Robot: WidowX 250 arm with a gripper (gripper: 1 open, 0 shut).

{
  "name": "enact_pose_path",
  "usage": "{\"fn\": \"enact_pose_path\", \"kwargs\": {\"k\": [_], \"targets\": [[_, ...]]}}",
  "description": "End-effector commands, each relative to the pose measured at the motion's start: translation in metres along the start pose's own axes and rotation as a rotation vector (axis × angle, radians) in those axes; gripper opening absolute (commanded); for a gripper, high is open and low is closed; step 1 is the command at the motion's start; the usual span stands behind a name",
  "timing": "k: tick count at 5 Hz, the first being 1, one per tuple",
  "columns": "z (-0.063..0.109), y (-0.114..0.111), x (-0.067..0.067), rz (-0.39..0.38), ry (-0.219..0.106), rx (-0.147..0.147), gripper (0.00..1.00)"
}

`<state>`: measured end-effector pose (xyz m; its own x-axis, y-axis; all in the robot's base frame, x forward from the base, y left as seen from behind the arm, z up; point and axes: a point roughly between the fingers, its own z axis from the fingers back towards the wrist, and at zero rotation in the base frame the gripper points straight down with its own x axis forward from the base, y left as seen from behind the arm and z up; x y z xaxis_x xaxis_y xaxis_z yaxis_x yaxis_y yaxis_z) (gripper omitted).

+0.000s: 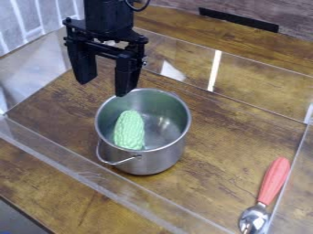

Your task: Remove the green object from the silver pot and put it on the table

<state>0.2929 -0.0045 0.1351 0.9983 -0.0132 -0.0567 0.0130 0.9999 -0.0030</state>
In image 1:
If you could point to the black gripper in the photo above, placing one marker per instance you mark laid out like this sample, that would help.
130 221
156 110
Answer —
104 33

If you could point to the silver metal pot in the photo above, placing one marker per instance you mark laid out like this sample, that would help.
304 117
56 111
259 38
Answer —
167 120

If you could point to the green bitter gourd toy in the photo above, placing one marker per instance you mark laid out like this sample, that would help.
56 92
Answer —
128 131

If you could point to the clear acrylic barrier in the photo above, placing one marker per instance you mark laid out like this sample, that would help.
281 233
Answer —
245 80

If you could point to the black bar on table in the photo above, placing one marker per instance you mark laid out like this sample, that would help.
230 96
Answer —
243 21

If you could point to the red handled metal spoon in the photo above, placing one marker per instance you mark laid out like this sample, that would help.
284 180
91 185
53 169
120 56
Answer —
254 217

